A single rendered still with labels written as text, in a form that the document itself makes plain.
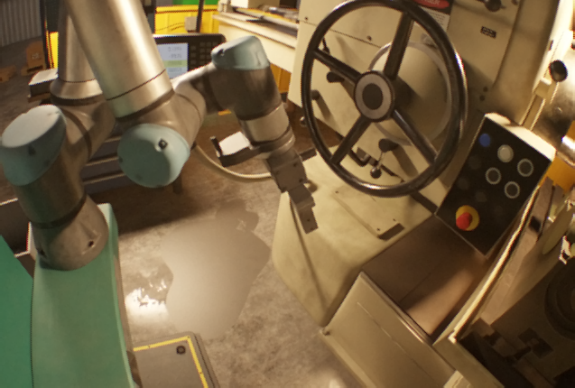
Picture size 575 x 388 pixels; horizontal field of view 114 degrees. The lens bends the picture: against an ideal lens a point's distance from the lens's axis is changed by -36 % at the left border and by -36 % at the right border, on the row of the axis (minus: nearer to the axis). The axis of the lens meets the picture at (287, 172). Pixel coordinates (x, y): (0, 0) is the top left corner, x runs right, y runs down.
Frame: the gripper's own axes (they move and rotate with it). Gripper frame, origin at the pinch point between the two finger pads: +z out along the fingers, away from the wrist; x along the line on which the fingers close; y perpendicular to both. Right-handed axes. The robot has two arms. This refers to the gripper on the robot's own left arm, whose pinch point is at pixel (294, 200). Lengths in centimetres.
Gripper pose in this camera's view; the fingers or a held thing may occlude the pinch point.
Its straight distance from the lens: 55.8
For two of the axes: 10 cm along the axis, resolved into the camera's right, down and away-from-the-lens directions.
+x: -3.4, -4.9, 8.0
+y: 9.0, -4.3, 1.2
